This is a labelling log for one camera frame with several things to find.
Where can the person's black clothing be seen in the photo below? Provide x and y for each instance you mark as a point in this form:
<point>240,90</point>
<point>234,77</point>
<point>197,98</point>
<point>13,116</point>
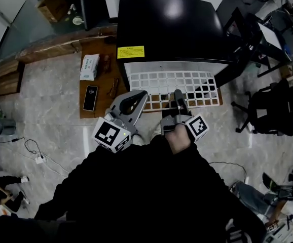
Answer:
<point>141,191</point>

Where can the wooden table with hairpin legs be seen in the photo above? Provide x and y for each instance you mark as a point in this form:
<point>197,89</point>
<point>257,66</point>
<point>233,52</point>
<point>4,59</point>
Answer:
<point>102,105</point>

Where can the black metal frame desk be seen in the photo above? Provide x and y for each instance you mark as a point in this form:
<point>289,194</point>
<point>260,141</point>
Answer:
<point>250,34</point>

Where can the yellow sticker label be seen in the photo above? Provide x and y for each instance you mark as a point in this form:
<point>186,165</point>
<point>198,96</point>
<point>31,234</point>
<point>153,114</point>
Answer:
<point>130,52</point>

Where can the person's left white shoe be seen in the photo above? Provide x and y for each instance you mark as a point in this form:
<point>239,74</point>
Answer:
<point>137,140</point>

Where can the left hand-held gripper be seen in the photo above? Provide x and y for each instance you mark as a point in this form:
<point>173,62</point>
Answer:
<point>108,133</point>

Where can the person's white shoe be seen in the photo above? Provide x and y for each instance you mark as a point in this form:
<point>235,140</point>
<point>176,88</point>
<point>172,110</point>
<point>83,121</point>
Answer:
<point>157,131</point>
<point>137,140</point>

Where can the person's right white shoe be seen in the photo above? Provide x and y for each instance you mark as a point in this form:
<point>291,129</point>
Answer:
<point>157,131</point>

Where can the cardboard box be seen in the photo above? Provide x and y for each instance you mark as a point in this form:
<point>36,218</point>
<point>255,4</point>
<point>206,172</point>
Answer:
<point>51,7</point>

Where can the person's left forearm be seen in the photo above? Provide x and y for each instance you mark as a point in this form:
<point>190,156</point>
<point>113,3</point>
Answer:
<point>70,181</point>

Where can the white round dish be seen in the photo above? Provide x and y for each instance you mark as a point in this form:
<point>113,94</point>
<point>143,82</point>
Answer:
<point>78,20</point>

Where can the long wooden plank bench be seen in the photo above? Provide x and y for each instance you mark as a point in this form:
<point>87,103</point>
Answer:
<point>55,49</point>

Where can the white tissue pack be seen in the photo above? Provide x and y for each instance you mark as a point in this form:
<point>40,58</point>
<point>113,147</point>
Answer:
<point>89,67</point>

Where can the small brown item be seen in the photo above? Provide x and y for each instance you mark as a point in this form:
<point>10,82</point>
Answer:
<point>106,63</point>

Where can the black cabinet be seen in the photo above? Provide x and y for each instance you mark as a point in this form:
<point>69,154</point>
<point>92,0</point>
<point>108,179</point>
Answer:
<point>93,9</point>

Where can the black office chair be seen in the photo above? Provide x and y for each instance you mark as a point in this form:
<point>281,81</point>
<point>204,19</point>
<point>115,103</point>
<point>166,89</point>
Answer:
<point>275,110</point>

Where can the person's right forearm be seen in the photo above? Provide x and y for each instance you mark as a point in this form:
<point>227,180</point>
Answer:
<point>178,140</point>

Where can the white power strip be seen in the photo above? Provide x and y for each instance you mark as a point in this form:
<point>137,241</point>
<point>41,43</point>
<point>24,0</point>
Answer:
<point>40,159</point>

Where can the black mini fridge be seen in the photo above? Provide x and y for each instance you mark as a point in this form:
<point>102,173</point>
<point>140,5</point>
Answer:
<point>169,21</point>

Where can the dark framed glasses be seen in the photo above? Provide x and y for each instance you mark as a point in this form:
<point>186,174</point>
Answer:
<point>113,88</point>

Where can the white wire fridge shelf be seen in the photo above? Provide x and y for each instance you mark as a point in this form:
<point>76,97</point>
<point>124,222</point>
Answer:
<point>165,79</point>

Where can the wooden staircase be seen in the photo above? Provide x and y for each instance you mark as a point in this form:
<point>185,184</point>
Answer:
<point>8,77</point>

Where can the smartphone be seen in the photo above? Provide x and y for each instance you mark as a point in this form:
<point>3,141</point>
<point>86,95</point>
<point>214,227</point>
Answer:
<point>90,98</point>

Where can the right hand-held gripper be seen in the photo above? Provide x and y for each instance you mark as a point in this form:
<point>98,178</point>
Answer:
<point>197,128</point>

